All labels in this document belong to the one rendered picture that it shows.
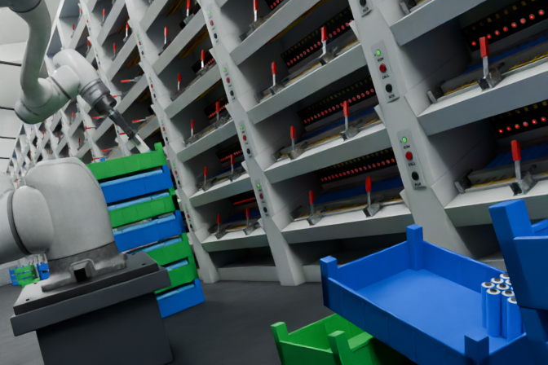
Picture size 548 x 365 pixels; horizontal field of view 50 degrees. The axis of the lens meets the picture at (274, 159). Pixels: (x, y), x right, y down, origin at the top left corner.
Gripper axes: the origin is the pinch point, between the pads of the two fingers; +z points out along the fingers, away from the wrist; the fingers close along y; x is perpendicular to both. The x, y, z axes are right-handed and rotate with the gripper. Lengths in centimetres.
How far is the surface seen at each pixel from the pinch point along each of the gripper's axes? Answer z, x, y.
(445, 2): 32, 59, 105
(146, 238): 25.8, -18.0, 8.6
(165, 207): 21.8, -7.3, 4.0
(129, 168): 4.7, -7.5, 8.3
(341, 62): 26, 48, 74
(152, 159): 6.9, 0.1, 3.8
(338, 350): 58, 4, 122
